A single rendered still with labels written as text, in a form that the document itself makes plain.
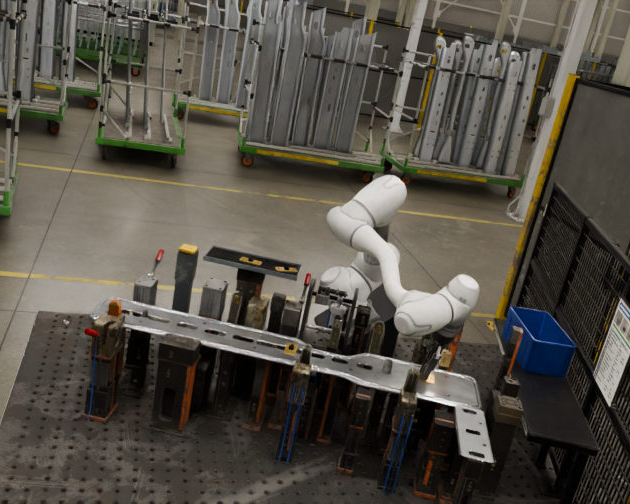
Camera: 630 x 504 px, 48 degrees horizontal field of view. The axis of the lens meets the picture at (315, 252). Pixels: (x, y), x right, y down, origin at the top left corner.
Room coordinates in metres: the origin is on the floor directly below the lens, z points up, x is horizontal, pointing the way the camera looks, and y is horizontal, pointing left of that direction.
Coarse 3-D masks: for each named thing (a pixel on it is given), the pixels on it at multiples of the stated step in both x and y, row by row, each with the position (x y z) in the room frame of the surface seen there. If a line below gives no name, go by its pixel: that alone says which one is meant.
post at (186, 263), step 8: (184, 256) 2.54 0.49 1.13; (192, 256) 2.53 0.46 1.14; (176, 264) 2.54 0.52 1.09; (184, 264) 2.54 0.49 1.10; (192, 264) 2.53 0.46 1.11; (176, 272) 2.54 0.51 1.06; (184, 272) 2.54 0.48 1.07; (192, 272) 2.54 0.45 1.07; (176, 280) 2.54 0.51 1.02; (184, 280) 2.54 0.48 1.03; (192, 280) 2.56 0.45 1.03; (176, 288) 2.54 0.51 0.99; (184, 288) 2.54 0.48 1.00; (176, 296) 2.54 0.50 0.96; (184, 296) 2.54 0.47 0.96; (176, 304) 2.54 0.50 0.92; (184, 304) 2.54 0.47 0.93; (184, 312) 2.54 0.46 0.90
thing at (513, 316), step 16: (512, 320) 2.58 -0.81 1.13; (528, 320) 2.65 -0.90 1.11; (544, 320) 2.65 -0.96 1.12; (528, 336) 2.40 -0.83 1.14; (544, 336) 2.61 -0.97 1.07; (560, 336) 2.49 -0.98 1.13; (528, 352) 2.36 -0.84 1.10; (544, 352) 2.35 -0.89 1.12; (560, 352) 2.35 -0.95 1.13; (528, 368) 2.34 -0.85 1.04; (544, 368) 2.35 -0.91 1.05; (560, 368) 2.36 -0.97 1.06
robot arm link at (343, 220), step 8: (352, 200) 2.50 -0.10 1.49; (336, 208) 2.50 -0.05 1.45; (344, 208) 2.48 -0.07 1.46; (352, 208) 2.46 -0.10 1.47; (360, 208) 2.46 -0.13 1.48; (328, 216) 2.50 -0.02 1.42; (336, 216) 2.46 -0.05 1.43; (344, 216) 2.45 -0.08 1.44; (352, 216) 2.43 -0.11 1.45; (360, 216) 2.43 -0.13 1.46; (368, 216) 2.45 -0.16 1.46; (328, 224) 2.49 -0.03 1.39; (336, 224) 2.44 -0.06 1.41; (344, 224) 2.42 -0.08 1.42; (352, 224) 2.40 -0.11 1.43; (360, 224) 2.40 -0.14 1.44; (368, 224) 2.45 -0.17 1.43; (336, 232) 2.43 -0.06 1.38; (344, 232) 2.40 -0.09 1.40; (352, 232) 2.38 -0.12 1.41; (344, 240) 2.40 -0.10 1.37
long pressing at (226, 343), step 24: (96, 312) 2.19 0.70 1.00; (168, 312) 2.30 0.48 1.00; (192, 336) 2.16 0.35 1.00; (216, 336) 2.19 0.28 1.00; (240, 336) 2.23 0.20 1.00; (264, 336) 2.27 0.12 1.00; (288, 336) 2.30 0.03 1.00; (288, 360) 2.13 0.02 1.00; (312, 360) 2.16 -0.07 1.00; (360, 360) 2.23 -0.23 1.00; (384, 360) 2.27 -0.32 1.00; (360, 384) 2.08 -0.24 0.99; (384, 384) 2.09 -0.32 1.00; (432, 384) 2.16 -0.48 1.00; (456, 384) 2.20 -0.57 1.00; (480, 408) 2.07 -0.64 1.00
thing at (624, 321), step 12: (624, 300) 2.12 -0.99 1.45; (624, 312) 2.09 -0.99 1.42; (612, 324) 2.15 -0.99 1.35; (624, 324) 2.06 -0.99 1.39; (612, 336) 2.11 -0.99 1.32; (624, 336) 2.03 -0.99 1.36; (612, 348) 2.08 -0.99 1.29; (624, 348) 2.00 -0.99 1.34; (600, 360) 2.14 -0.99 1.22; (612, 360) 2.05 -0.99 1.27; (624, 360) 1.97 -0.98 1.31; (600, 372) 2.10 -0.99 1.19; (612, 372) 2.02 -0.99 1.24; (624, 372) 1.94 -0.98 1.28; (600, 384) 2.07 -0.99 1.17; (612, 384) 1.99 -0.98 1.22; (612, 396) 1.96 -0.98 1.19
